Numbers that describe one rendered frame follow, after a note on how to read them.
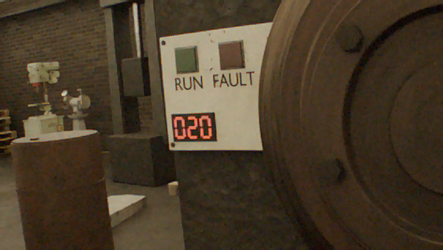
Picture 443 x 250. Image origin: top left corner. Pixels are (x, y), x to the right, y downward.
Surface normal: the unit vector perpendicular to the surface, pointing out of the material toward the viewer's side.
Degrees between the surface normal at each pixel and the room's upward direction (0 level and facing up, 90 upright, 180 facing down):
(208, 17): 90
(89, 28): 90
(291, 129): 90
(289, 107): 90
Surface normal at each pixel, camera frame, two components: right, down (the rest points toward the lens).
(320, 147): -0.51, 0.13
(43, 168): 0.00, 0.10
